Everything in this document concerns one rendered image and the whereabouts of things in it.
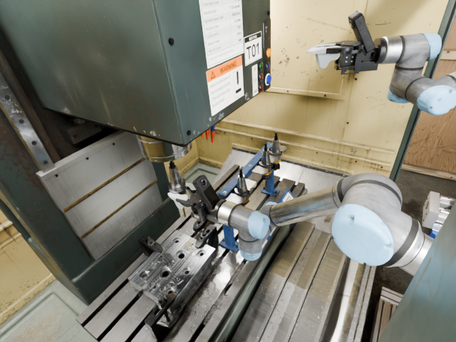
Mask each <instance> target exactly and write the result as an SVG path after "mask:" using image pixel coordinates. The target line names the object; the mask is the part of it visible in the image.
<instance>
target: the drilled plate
mask: <svg viewBox="0 0 456 342"><path fill-rule="evenodd" d="M196 241H197V240H196V239H194V238H192V237H189V236H188V235H185V234H184V233H181V232H179V231H177V230H176V231H175V232H174V233H173V234H172V235H171V236H170V237H169V238H168V239H167V240H166V241H165V242H164V243H163V244H162V245H161V247H162V248H163V249H165V250H163V252H154V253H153V254H152V255H151V256H150V257H149V258H148V259H147V260H146V261H145V262H144V263H143V264H142V265H141V266H140V267H139V268H138V269H137V270H136V271H135V272H134V273H133V274H132V275H131V276H130V277H129V278H128V280H129V282H130V284H131V285H132V286H133V287H135V288H136V289H137V290H139V291H141V292H142V293H143V294H144V295H146V296H148V297H149V298H150V299H152V300H153V301H155V302H156V303H157V304H158V299H159V298H161V299H163V298H164V295H165V296H166V295H168V294H170V293H173V292H174V290H175V292H174V294H175V295H176V298H175V301H174V302H173V304H171V306H170V307H169V308H168V310H167V311H169V312H170V313H171V314H173V312H174V311H175V309H176V308H177V307H178V306H179V304H180V303H181V302H182V300H183V299H184V298H185V297H186V295H187V294H188V293H189V291H190V290H191V289H192V288H193V286H194V285H195V283H196V282H197V281H198V280H199V278H200V277H201V276H202V274H203V273H204V272H205V270H206V269H207V268H208V266H209V265H210V264H211V262H213V260H214V259H215V257H216V250H215V249H214V248H212V247H210V246H208V245H206V244H204V245H203V246H202V247H203V250H202V249H201V250H200V248H202V247H200V248H199V250H198V248H196V249H197V250H198V251H197V250H196V249H193V248H194V247H195V243H196ZM190 243H191V245H190ZM189 247H190V248H189ZM182 248H183V249H182ZM186 251H187V252H186ZM196 251H197V252H196ZM196 254H198V255H196ZM186 255H187V256H186ZM199 256H201V257H199ZM158 261H159V263H158ZM165 265H167V267H163V266H165ZM169 266H170V267H169ZM171 269H172V272H171ZM148 271H149V272H150V273H148ZM190 271H191V272H190ZM149 274H150V275H149ZM158 275H159V276H158ZM139 276H140V277H141V278H140V277H139ZM168 277H169V278H168ZM161 278H162V279H161ZM164 278H165V279H164ZM179 278H180V279H179ZM181 281H182V282H181ZM172 282H173V283H172ZM179 282H180V284H178V283H179ZM157 285H158V287H157ZM170 285H171V286H170ZM169 286H170V287H169ZM173 286H174V289H173ZM165 287H167V288H166V289H165V292H166V293H164V288H165ZM153 288H154V289H153ZM152 289H153V290H152ZM160 289H161V291H159V290H160Z"/></svg>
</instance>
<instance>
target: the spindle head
mask: <svg viewBox="0 0 456 342"><path fill-rule="evenodd" d="M268 19H270V0H242V25H243V38H244V37H247V36H249V35H252V34H254V33H257V32H260V31H261V47H262V58H260V59H258V60H256V61H254V62H252V63H250V64H248V65H247V66H245V61H244V53H242V54H240V55H237V56H235V57H233V58H230V59H228V60H226V61H224V62H222V63H220V64H217V65H215V66H213V67H211V68H209V69H208V66H207V60H206V50H205V44H204V34H203V28H202V18H201V12H200V3H199V0H0V30H1V32H2V33H3V36H4V37H5V40H6V41H7V44H8V45H9V47H10V49H11V51H12V53H13V55H14V57H15V59H16V61H17V62H18V64H19V66H20V68H21V70H22V72H23V74H24V76H25V77H26V80H27V81H28V84H29V85H30V87H31V89H32V91H33V93H34V95H35V97H36V99H37V101H38V103H39V104H40V106H42V109H45V110H49V111H53V112H56V113H60V114H63V115H68V116H71V117H75V118H78V119H82V120H86V121H90V122H92V123H95V124H100V125H103V126H107V127H110V128H115V129H118V130H122V131H125V132H129V133H133V134H137V135H140V136H144V137H147V138H152V139H154V140H159V141H162V142H165V143H169V144H172V145H176V146H180V147H185V146H186V145H188V144H189V143H190V142H192V141H193V140H195V139H196V138H197V137H199V136H200V135H202V134H203V133H204V132H206V131H207V130H209V129H210V128H211V127H213V126H214V125H216V124H217V123H218V122H220V121H221V120H223V119H224V118H226V117H227V116H228V115H230V114H231V113H233V112H234V111H235V110H237V109H238V108H240V107H241V106H242V105H244V104H245V103H247V102H248V101H249V100H251V99H252V98H254V97H255V96H256V95H257V94H256V95H255V96H253V91H252V67H253V66H254V65H256V64H257V75H258V94H259V93H260V92H259V84H260V83H262V84H263V90H264V35H263V21H264V20H268ZM239 56H242V73H243V86H244V95H243V96H242V97H240V98H239V99H237V100H236V101H234V102H233V103H231V104H230V105H228V106H227V107H225V108H224V109H222V110H221V111H219V112H218V113H216V114H215V115H213V116H212V113H211V107H210V97H209V92H208V82H207V76H206V71H209V70H211V69H213V68H215V67H217V66H220V65H222V64H224V63H226V62H229V61H230V60H233V59H234V58H237V57H239ZM260 61H262V62H263V69H262V71H259V69H258V65H259V62H260ZM259 73H263V80H262V81H261V82H260V81H259Z"/></svg>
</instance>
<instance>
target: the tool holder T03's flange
mask: <svg viewBox="0 0 456 342"><path fill-rule="evenodd" d="M182 180H183V183H182V184H181V185H179V186H177V187H173V186H171V185H170V183H169V182H168V188H169V191H170V192H171V193H173V194H178V193H182V192H183V191H184V190H183V189H184V188H187V184H186V180H185V179H184V178H182Z"/></svg>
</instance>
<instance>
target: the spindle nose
mask: <svg viewBox="0 0 456 342"><path fill-rule="evenodd" d="M136 137H137V140H138V143H139V146H140V150H141V152H142V154H143V156H144V158H145V159H147V160H149V161H151V162H159V163H161V162H171V161H174V160H176V159H179V158H181V157H183V156H185V155H186V154H188V152H190V150H191V148H192V142H190V143H189V144H188V145H186V146H185V147H180V146H176V145H172V144H169V143H166V142H162V141H159V140H154V139H152V138H147V137H144V136H140V135H137V134H136Z"/></svg>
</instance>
